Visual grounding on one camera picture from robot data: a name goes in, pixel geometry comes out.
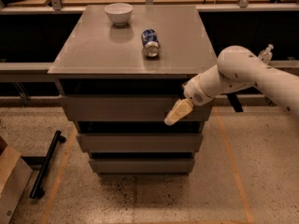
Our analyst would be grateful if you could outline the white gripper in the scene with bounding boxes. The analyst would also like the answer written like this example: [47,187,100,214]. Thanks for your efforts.
[164,77,213,126]

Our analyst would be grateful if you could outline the grey top drawer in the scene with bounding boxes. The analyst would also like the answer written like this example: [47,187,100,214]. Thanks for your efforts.
[59,94,215,122]

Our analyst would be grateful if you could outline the grey drawer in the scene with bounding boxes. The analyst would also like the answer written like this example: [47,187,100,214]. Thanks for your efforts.
[59,94,215,122]
[77,133,203,153]
[89,159,195,174]

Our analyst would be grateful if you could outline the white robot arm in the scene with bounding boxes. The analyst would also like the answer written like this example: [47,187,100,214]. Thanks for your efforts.
[164,46,299,126]

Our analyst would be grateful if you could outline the grey drawer cabinet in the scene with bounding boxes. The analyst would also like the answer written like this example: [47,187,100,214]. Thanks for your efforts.
[49,6,216,174]

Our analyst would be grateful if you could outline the grey bottom drawer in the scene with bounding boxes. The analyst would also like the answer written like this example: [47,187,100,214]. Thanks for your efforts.
[89,159,195,174]

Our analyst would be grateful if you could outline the grey middle drawer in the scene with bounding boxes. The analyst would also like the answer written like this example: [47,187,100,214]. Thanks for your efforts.
[77,133,203,153]

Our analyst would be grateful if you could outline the blue soda can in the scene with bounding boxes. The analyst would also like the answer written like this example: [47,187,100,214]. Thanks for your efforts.
[141,29,161,58]

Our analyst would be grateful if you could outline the clear sanitizer pump bottle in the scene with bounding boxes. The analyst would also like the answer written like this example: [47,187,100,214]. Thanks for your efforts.
[258,44,274,64]

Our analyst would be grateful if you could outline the white ceramic bowl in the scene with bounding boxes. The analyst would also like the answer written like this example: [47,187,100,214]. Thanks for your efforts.
[105,3,133,25]

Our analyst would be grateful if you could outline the brown cardboard box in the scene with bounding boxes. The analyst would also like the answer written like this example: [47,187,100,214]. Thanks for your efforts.
[0,137,32,224]

